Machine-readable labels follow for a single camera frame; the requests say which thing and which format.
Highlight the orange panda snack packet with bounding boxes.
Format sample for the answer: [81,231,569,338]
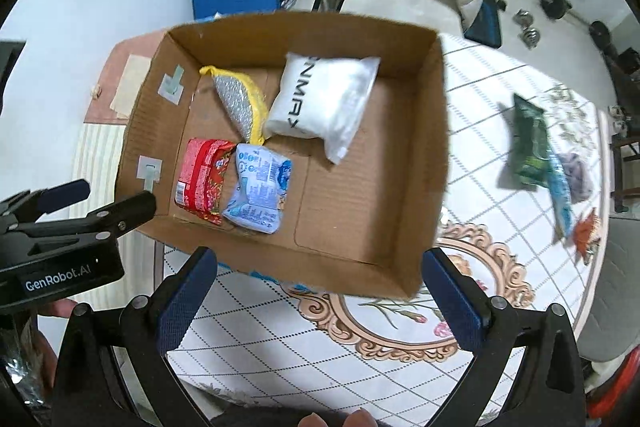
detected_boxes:
[573,208,601,265]

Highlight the light blue tissue pack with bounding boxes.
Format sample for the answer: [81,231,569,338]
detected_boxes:
[222,143,292,234]

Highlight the long blue snack packet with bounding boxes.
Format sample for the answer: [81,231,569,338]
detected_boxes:
[547,147,574,239]

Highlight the purple cloth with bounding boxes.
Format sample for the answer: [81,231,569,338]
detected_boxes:
[558,153,593,204]

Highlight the green snack packet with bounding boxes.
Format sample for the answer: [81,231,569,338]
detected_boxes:
[498,93,550,191]

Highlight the left human hand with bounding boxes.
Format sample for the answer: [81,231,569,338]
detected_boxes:
[38,298,78,319]

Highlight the beige striped rug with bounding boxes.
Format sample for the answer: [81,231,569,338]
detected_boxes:
[70,124,164,311]

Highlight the red snack packet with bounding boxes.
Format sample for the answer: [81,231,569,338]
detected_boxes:
[175,138,236,225]

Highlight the yellow silver scouring sponge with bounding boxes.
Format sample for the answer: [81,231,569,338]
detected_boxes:
[200,66,269,145]

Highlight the floral white tablecloth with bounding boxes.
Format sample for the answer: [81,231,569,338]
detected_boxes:
[168,36,608,426]

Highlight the open cardboard box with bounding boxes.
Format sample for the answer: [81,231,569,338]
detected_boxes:
[115,12,448,298]

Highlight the white pillow pack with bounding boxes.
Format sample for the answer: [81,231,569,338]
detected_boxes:
[264,53,381,165]

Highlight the steel dumbbell pair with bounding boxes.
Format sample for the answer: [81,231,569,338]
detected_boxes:
[513,9,541,50]

